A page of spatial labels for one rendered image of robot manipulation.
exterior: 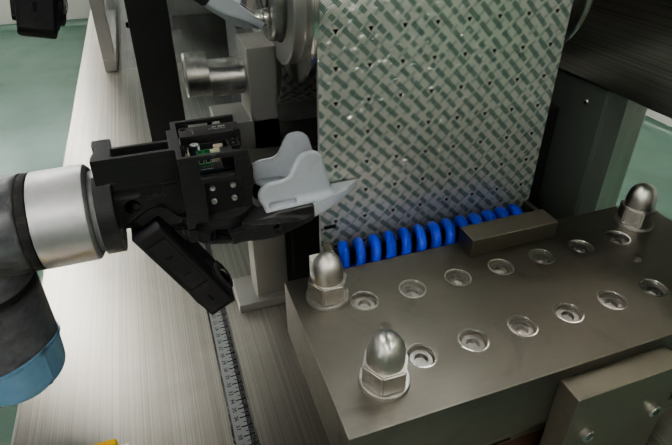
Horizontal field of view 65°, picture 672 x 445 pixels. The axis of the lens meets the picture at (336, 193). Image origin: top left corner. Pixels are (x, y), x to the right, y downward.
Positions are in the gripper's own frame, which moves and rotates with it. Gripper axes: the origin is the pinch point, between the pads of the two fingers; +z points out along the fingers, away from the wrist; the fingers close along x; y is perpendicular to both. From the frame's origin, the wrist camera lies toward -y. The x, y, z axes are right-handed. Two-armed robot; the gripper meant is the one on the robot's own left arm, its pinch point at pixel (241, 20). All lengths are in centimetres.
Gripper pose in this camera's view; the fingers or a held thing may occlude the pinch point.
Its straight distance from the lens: 45.3
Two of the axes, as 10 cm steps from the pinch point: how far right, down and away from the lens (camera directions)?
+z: 7.2, 4.1, 5.5
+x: -3.3, -4.9, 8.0
